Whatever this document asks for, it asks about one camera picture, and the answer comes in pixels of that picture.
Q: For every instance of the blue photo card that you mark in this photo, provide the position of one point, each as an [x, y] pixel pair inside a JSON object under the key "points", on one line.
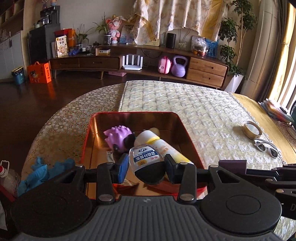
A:
{"points": [[212, 48]]}

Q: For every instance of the quilted cream yellow mat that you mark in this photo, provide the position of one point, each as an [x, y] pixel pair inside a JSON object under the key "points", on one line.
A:
{"points": [[213, 119]]}

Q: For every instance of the purple kettlebell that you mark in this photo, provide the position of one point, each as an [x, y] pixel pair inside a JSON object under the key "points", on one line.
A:
{"points": [[179, 70]]}

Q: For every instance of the mustard yellow table runner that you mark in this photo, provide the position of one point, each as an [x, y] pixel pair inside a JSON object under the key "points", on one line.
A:
{"points": [[276, 131]]}

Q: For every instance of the black mini fridge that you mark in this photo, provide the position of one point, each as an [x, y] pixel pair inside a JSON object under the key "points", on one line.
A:
{"points": [[40, 38]]}

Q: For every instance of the small purple box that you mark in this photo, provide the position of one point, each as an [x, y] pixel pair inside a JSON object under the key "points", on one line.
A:
{"points": [[234, 166]]}

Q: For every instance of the purple spiky toy figure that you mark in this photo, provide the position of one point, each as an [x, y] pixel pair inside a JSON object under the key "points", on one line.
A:
{"points": [[120, 136]]}

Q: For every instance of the blue rubber glove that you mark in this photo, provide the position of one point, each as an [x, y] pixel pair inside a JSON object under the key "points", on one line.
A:
{"points": [[42, 173]]}

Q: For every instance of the small potted plant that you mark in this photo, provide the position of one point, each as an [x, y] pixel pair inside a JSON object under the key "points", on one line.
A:
{"points": [[104, 27]]}

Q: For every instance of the clear bottle black cap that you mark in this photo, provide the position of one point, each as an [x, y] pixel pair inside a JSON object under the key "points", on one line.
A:
{"points": [[147, 164]]}

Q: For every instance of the pink toy suitcase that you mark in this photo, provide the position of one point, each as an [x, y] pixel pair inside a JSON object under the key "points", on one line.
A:
{"points": [[164, 65]]}

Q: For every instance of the teal waste bin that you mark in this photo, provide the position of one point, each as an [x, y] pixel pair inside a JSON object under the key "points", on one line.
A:
{"points": [[18, 75]]}

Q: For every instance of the red metal tin box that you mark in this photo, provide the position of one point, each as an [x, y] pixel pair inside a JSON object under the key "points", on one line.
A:
{"points": [[167, 125]]}

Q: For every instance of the plastic water bottle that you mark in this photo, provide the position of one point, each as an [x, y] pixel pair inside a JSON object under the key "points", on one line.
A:
{"points": [[10, 179]]}

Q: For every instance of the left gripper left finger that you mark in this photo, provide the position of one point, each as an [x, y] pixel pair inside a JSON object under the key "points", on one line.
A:
{"points": [[108, 174]]}

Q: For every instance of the snack box on cabinet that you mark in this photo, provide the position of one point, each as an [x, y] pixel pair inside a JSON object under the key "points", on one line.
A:
{"points": [[61, 46]]}

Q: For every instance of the white yellow vitamin bottle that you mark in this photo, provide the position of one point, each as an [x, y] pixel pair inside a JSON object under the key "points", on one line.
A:
{"points": [[161, 146]]}

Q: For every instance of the pink plush doll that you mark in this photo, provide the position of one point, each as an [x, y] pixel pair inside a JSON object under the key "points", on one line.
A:
{"points": [[113, 25]]}

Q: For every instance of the wooden tv cabinet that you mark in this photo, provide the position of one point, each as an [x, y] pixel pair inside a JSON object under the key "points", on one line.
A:
{"points": [[199, 70]]}

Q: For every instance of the white wifi router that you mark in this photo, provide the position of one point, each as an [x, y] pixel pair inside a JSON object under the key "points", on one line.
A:
{"points": [[132, 62]]}

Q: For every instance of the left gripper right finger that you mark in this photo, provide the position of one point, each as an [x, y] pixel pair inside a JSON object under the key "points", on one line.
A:
{"points": [[184, 174]]}

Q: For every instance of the stack of colourful folders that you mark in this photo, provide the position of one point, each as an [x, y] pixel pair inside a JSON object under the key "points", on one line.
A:
{"points": [[276, 111]]}

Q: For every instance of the potted tree white planter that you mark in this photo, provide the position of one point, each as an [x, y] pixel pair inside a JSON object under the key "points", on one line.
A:
{"points": [[232, 33]]}

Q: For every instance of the floral hanging cloth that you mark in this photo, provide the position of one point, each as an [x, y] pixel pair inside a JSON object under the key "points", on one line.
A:
{"points": [[150, 19]]}

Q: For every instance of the plastic bag of fruit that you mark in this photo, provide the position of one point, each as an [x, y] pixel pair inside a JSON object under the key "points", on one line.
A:
{"points": [[199, 46]]}

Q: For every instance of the black cylinder speaker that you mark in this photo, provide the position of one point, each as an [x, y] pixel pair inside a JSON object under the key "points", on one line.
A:
{"points": [[170, 40]]}

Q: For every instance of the white sunglasses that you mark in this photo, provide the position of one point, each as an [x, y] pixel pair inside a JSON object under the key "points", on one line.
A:
{"points": [[266, 146]]}

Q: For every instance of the orange gift bag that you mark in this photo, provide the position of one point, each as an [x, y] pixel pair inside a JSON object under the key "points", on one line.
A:
{"points": [[39, 73]]}

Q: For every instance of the round gold tin lid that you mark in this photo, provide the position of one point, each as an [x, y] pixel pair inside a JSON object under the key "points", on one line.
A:
{"points": [[251, 130]]}

